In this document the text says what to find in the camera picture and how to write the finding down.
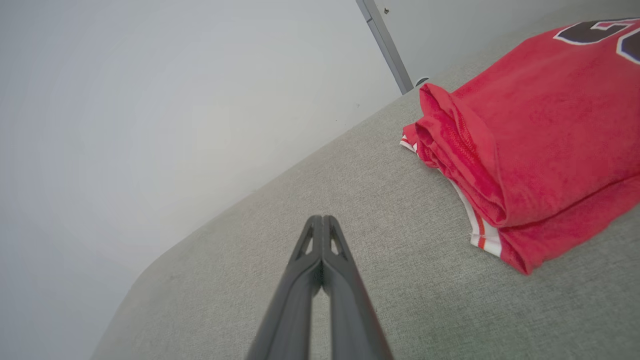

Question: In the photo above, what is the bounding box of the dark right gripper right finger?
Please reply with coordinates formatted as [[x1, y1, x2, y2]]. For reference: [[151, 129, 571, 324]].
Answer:
[[322, 214, 394, 360]]

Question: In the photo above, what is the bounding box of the red and white Bulls jersey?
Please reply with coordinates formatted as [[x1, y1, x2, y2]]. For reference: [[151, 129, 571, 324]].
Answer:
[[399, 17, 640, 275]]

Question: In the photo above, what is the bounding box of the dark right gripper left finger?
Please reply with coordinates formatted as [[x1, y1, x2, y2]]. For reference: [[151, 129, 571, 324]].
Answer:
[[246, 214, 324, 360]]

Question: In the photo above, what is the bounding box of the grey partition panel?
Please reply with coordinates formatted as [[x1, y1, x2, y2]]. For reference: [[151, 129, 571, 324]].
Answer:
[[374, 0, 640, 85]]

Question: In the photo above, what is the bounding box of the dark metal frame post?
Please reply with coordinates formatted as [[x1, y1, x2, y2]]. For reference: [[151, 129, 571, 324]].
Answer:
[[355, 0, 415, 95]]

